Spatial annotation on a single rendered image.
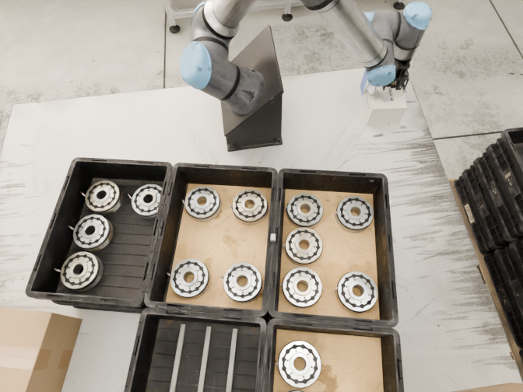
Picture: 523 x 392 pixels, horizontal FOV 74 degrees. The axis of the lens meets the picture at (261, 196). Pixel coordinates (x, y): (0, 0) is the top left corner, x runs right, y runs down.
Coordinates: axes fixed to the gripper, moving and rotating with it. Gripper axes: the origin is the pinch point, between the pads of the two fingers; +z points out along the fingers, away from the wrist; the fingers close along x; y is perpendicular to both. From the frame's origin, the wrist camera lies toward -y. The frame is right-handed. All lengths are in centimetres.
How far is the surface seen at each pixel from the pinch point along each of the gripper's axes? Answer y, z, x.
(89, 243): 59, -10, -93
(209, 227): 54, -7, -60
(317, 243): 61, -10, -30
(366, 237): 58, -7, -15
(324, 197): 45, -7, -26
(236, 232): 56, -7, -52
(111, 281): 70, -7, -86
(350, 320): 81, -17, -24
